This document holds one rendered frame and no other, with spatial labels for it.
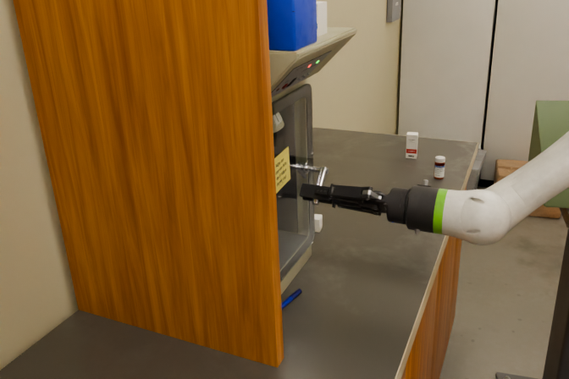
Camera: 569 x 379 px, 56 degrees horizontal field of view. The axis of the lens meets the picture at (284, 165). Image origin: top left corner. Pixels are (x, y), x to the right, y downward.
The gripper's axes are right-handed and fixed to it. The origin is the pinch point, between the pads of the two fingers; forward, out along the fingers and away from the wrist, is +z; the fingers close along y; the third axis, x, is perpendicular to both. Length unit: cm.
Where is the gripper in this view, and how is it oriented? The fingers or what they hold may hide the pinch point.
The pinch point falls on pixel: (317, 193)
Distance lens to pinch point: 120.1
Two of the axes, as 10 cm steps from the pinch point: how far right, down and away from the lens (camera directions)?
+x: -2.5, 9.2, -3.0
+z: -9.1, -1.1, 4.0
